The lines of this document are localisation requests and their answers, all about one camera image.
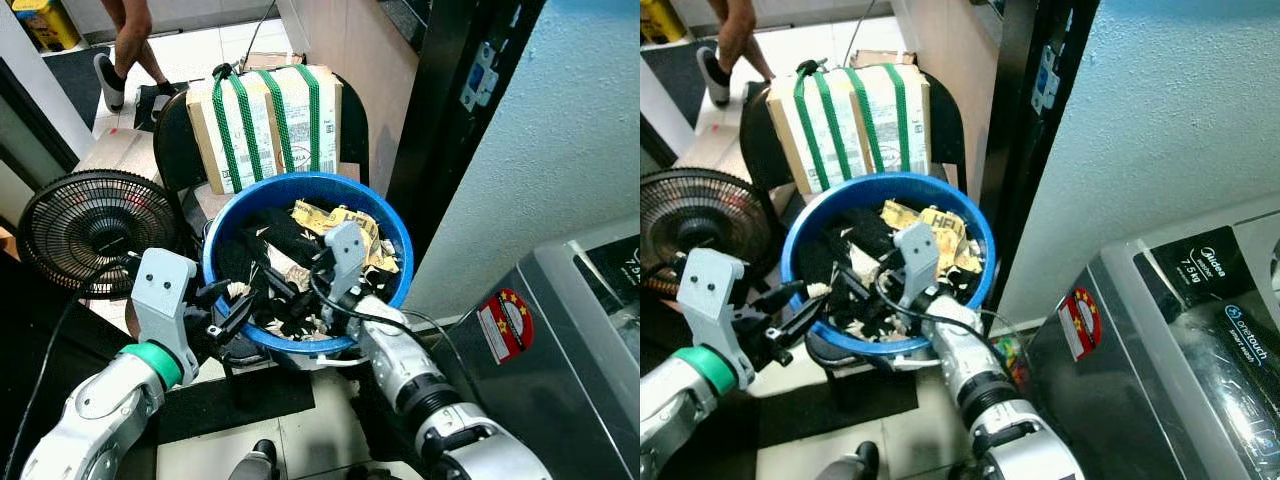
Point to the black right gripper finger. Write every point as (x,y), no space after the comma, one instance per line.
(288,268)
(285,295)
(858,275)
(856,300)

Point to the black patterned garment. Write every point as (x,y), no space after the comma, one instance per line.
(260,240)
(850,240)

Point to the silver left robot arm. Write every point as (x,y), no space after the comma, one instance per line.
(100,405)
(672,400)

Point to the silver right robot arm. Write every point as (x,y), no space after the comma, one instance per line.
(985,395)
(430,400)

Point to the grey top-load washing machine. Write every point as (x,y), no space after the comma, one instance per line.
(560,380)
(1180,370)

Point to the yellow printed cloth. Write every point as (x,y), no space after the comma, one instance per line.
(345,222)
(940,230)

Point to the black floor mat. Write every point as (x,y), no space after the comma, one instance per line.
(840,405)
(240,400)

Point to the blue plastic laundry basin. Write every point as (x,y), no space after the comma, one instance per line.
(820,195)
(240,195)

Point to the black floor fan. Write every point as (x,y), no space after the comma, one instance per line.
(90,225)
(695,220)

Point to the black chair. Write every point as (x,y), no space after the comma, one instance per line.
(172,140)
(752,140)

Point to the red energy label sticker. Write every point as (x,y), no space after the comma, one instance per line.
(505,325)
(1080,322)

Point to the person legs with sneakers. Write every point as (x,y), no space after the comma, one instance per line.
(125,40)
(735,40)

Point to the grey door latch plate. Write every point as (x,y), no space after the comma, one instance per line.
(479,75)
(1046,78)

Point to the yellow container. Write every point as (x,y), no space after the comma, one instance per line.
(45,22)
(660,18)

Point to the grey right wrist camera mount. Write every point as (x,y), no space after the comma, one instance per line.
(918,258)
(345,255)

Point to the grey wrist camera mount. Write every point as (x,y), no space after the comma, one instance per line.
(918,258)
(345,255)
(710,295)
(163,290)

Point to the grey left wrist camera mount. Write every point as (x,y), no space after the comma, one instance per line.
(710,295)
(163,290)

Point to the black door frame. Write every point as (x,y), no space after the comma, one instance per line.
(450,130)
(1030,150)

